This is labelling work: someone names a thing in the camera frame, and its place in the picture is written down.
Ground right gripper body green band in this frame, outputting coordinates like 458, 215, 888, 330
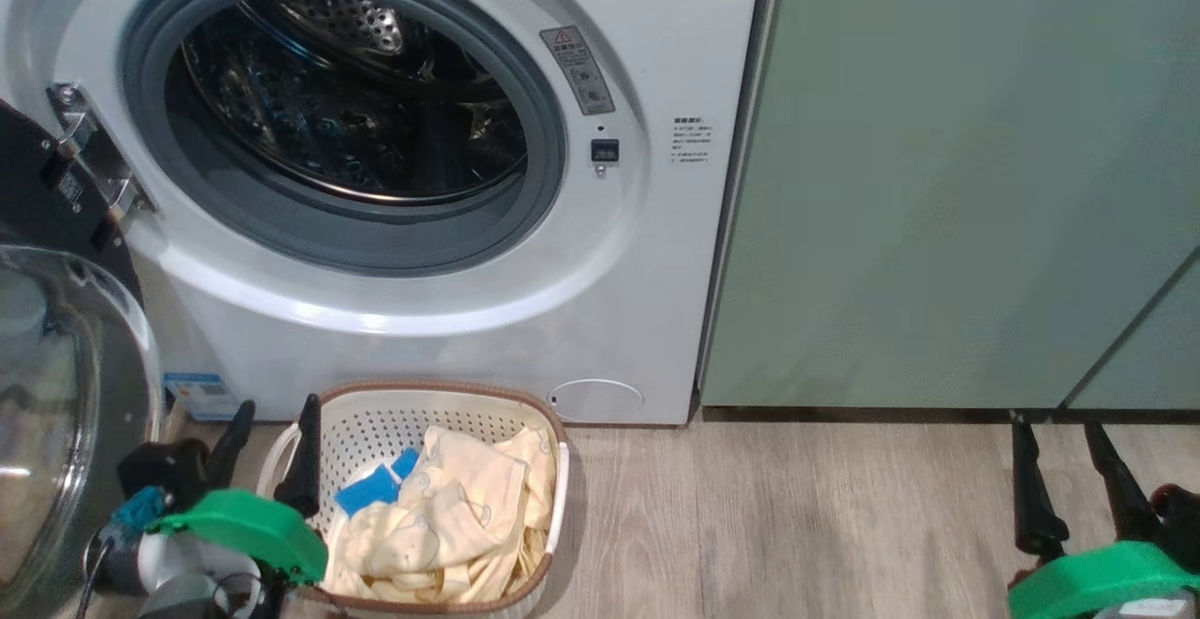
1008, 541, 1200, 619

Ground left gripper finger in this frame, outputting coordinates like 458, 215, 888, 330
274, 394, 323, 519
208, 400, 256, 489

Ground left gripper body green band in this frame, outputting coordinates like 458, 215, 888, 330
145, 490, 329, 619

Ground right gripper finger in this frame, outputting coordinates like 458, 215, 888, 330
1011, 420, 1070, 564
1085, 424, 1163, 545

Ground yellow bear-print garment blue trim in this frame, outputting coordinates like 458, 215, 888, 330
321, 445, 554, 606

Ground small pale yellow garment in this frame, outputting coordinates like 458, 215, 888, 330
375, 425, 556, 564

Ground round glass washing machine door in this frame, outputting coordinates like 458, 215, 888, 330
0, 98, 165, 619

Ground cream perforated laundry basket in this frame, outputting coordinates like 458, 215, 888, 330
255, 380, 571, 616

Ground metal door hinge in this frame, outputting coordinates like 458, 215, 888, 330
47, 83, 156, 217

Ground white washing machine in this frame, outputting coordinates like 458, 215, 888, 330
0, 0, 770, 428

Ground sage green cabinet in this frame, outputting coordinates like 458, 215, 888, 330
701, 0, 1200, 411

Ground black cable blue connector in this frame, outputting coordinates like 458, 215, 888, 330
75, 486, 170, 619

